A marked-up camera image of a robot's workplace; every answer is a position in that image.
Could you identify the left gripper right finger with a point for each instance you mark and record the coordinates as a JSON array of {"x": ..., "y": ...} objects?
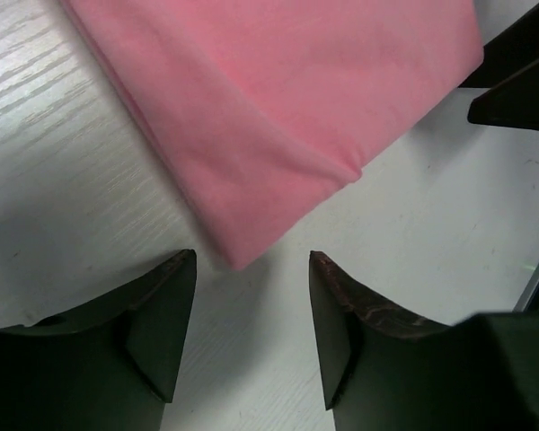
[{"x": 384, "y": 367}]

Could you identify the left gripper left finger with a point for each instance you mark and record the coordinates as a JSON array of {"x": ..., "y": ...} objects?
[{"x": 109, "y": 364}]

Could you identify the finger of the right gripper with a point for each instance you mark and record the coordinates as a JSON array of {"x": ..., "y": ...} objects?
[
  {"x": 514, "y": 49},
  {"x": 513, "y": 103}
]

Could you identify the pink t shirt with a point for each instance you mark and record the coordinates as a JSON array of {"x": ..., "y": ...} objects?
[{"x": 261, "y": 110}]

